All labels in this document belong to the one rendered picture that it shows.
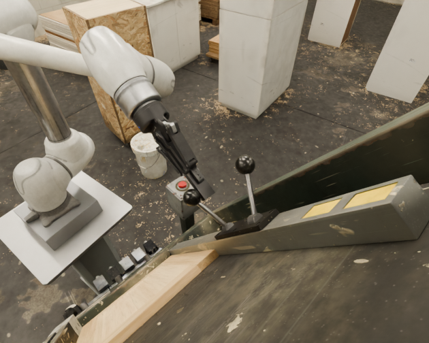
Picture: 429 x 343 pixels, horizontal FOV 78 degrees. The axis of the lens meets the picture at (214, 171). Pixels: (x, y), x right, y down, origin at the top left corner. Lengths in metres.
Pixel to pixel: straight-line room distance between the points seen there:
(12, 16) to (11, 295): 1.82
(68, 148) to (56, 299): 1.21
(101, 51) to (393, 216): 0.58
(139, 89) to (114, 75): 0.06
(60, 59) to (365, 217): 0.79
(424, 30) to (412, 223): 3.77
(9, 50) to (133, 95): 0.39
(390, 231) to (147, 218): 2.14
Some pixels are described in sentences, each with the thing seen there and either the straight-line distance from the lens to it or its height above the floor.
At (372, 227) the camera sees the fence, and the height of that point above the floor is 1.67.
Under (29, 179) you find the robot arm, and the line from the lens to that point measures 1.31.
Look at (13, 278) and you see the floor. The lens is 2.48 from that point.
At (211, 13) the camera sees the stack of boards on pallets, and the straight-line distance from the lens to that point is 6.01.
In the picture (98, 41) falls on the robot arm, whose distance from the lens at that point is 0.66.
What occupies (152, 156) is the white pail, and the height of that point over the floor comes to 0.31.
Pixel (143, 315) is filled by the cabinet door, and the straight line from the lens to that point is 0.64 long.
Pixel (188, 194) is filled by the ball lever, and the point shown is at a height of 1.46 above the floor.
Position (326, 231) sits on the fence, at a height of 1.63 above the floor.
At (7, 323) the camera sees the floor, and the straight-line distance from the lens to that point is 2.36.
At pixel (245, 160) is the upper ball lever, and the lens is 0.49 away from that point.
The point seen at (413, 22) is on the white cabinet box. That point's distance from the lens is 4.00.
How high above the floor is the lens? 1.90
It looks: 47 degrees down
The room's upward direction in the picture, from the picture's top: straight up
